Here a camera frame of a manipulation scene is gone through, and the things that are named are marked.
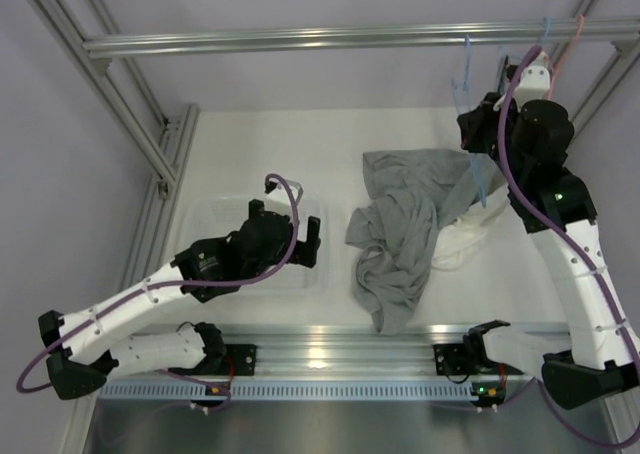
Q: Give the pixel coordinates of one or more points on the aluminium top rail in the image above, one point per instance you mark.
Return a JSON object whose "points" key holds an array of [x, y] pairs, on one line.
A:
{"points": [[334, 38]]}

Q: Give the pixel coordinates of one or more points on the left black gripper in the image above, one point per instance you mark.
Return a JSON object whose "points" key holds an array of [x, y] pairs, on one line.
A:
{"points": [[303, 253]]}

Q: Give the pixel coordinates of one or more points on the aluminium frame post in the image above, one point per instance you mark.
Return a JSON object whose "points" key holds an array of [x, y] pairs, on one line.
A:
{"points": [[60, 21], [597, 71]]}

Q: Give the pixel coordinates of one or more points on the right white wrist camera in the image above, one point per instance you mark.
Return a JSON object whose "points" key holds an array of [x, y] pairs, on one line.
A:
{"points": [[535, 81]]}

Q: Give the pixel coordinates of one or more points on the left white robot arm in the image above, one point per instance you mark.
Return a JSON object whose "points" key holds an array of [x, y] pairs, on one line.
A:
{"points": [[194, 277]]}

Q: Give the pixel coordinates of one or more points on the white slotted cable duct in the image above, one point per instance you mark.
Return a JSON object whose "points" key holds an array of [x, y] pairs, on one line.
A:
{"points": [[251, 390]]}

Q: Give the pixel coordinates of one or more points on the blue wire hanger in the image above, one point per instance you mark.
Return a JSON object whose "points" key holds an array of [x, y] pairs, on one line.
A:
{"points": [[461, 95], [515, 58]]}

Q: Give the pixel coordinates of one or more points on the left aluminium frame post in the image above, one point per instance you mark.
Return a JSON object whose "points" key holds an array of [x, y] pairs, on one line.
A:
{"points": [[60, 21]]}

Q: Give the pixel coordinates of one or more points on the right aluminium frame post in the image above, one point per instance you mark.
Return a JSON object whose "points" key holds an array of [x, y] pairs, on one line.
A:
{"points": [[597, 71]]}

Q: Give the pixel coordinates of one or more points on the pink wire hanger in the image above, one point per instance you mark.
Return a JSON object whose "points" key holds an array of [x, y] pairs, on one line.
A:
{"points": [[566, 52]]}

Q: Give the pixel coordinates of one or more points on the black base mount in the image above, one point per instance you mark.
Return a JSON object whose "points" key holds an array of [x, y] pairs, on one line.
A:
{"points": [[240, 360], [452, 360]]}

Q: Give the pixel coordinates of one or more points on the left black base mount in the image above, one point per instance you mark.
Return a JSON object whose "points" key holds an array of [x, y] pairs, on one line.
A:
{"points": [[240, 360]]}

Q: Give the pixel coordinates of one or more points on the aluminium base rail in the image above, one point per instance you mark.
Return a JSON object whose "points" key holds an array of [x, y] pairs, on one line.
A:
{"points": [[284, 352]]}

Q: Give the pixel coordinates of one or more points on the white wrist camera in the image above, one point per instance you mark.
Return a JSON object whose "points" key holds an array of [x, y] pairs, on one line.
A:
{"points": [[296, 189], [535, 81]]}

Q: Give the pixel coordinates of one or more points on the white plastic basket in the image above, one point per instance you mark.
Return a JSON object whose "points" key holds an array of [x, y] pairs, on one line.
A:
{"points": [[255, 242]]}

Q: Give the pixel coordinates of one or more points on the grey tank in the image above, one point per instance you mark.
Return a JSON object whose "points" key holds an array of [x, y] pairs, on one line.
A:
{"points": [[503, 65], [414, 194]]}

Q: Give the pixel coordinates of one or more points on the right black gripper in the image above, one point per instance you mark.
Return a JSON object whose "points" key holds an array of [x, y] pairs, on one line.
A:
{"points": [[474, 122]]}

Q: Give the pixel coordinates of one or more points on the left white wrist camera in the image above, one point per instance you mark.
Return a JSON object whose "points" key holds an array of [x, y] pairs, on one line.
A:
{"points": [[296, 189]]}

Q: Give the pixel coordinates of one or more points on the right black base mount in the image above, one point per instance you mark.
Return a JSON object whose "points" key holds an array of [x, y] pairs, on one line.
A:
{"points": [[452, 360]]}

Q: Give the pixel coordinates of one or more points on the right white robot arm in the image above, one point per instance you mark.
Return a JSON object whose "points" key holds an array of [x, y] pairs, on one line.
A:
{"points": [[601, 358]]}

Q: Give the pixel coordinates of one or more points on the white tank top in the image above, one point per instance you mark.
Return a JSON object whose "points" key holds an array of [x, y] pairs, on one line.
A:
{"points": [[458, 242]]}

